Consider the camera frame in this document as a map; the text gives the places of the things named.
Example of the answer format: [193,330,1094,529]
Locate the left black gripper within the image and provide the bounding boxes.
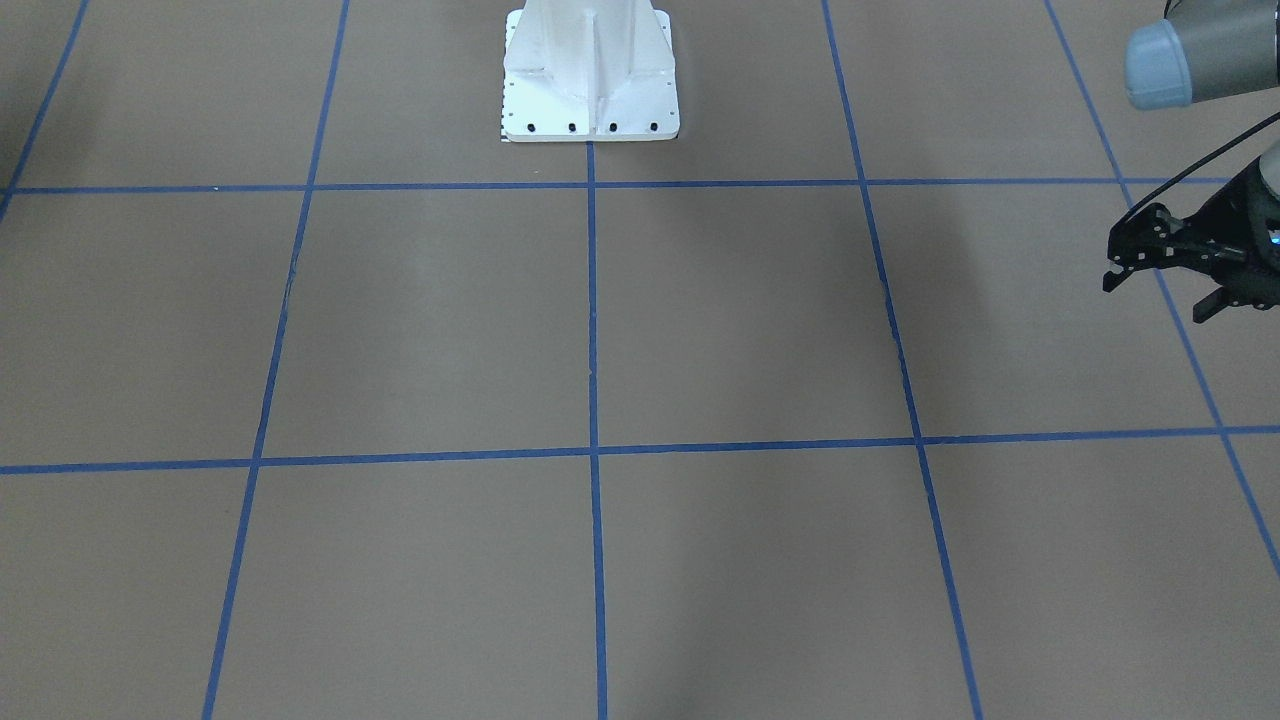
[1102,155,1279,324]

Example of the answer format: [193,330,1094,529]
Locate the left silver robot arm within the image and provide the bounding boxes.
[1102,1,1279,324]

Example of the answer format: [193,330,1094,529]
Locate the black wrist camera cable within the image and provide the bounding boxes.
[1120,110,1280,225]

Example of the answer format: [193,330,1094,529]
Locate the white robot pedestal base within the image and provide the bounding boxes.
[500,1,681,143]

